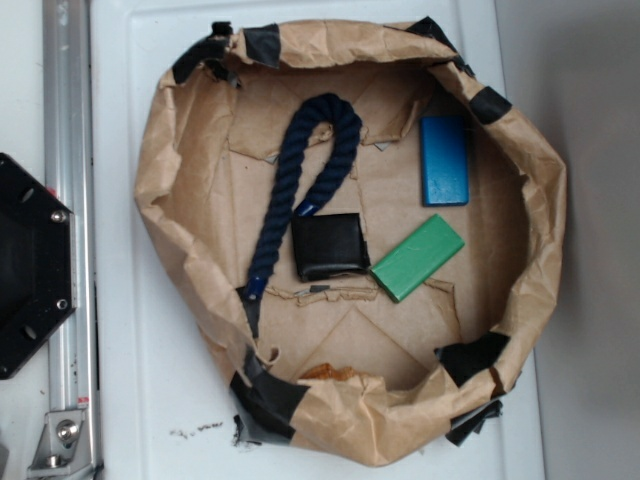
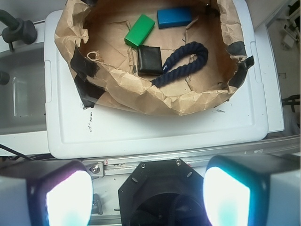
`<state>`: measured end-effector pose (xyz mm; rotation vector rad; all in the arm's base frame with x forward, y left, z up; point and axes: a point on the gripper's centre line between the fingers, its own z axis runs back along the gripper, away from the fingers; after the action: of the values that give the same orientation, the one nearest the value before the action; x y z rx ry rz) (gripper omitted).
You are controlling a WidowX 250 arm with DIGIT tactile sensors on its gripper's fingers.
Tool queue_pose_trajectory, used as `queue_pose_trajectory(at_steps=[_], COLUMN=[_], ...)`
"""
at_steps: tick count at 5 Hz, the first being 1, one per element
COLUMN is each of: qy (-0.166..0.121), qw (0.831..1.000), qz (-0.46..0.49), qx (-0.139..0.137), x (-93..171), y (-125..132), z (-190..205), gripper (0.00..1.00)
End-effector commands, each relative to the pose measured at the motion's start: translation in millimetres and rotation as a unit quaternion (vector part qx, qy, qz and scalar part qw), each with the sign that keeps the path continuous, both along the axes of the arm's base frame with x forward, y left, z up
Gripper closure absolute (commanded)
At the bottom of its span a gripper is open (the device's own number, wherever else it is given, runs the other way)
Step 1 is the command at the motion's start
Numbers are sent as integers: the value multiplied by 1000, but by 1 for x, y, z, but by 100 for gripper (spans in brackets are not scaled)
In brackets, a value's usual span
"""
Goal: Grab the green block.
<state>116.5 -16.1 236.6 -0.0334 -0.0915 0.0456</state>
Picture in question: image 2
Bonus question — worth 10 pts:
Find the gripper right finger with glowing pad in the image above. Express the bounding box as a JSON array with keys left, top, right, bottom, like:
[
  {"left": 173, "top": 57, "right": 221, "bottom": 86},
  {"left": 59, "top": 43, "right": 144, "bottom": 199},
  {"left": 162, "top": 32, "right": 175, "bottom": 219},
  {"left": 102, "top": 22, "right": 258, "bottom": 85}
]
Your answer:
[{"left": 203, "top": 154, "right": 301, "bottom": 226}]

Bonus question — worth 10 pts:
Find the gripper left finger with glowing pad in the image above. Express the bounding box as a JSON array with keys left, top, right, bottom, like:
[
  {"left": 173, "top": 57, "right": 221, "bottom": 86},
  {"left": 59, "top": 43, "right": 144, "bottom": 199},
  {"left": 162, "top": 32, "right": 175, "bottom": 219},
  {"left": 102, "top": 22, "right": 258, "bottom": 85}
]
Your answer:
[{"left": 0, "top": 160, "right": 93, "bottom": 226}]

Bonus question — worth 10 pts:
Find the green rectangular block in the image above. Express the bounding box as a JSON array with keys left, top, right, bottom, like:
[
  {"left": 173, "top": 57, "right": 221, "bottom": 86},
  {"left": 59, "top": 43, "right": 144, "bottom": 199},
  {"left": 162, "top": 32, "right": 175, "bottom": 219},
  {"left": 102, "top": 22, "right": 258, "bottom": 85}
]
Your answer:
[{"left": 124, "top": 14, "right": 155, "bottom": 49}]

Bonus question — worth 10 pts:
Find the blue rectangular block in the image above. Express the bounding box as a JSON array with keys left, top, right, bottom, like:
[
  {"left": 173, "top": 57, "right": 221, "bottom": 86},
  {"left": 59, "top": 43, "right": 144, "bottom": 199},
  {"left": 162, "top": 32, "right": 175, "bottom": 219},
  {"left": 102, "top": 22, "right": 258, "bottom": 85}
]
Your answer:
[{"left": 157, "top": 7, "right": 192, "bottom": 29}]

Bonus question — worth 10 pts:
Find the white plastic tray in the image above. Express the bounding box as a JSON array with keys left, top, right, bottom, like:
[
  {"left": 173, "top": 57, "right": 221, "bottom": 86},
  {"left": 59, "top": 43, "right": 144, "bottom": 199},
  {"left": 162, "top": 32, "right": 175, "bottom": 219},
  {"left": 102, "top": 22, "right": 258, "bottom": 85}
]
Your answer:
[{"left": 44, "top": 0, "right": 269, "bottom": 159}]

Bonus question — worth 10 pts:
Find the clear plastic bin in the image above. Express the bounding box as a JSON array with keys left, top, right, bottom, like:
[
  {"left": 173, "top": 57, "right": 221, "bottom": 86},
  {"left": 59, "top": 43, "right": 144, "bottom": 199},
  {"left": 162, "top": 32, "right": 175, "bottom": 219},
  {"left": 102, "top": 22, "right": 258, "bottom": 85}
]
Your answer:
[{"left": 0, "top": 43, "right": 46, "bottom": 135}]

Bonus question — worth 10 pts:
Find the crumpled brown paper liner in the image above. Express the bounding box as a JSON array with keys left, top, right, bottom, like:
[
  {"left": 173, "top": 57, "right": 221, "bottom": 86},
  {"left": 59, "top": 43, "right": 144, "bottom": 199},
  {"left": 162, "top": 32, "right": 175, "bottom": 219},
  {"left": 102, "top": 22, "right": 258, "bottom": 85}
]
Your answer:
[{"left": 55, "top": 0, "right": 254, "bottom": 116}]

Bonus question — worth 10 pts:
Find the grey clamp knob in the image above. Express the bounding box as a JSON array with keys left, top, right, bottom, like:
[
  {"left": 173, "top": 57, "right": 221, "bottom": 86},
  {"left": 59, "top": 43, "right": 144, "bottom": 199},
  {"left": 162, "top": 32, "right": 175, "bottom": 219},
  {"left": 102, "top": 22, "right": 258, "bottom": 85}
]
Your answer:
[{"left": 0, "top": 9, "right": 38, "bottom": 52}]

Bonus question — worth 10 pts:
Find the black leather pouch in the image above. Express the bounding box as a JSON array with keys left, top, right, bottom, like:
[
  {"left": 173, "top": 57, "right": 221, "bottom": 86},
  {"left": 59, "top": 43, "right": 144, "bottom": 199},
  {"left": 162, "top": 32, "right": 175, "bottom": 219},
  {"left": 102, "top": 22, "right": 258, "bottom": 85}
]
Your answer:
[{"left": 138, "top": 45, "right": 163, "bottom": 75}]

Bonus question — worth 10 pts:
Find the black octagonal mount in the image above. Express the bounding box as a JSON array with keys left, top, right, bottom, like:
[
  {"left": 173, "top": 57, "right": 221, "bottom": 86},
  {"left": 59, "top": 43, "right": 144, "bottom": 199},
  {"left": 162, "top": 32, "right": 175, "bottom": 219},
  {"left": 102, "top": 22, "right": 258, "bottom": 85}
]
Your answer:
[{"left": 118, "top": 159, "right": 210, "bottom": 226}]

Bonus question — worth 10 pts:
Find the navy blue twisted rope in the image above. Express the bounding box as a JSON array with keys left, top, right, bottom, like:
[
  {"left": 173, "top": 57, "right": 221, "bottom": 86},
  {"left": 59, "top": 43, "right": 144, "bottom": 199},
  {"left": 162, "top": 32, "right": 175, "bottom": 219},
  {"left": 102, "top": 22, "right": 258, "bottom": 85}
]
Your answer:
[{"left": 150, "top": 41, "right": 209, "bottom": 88}]

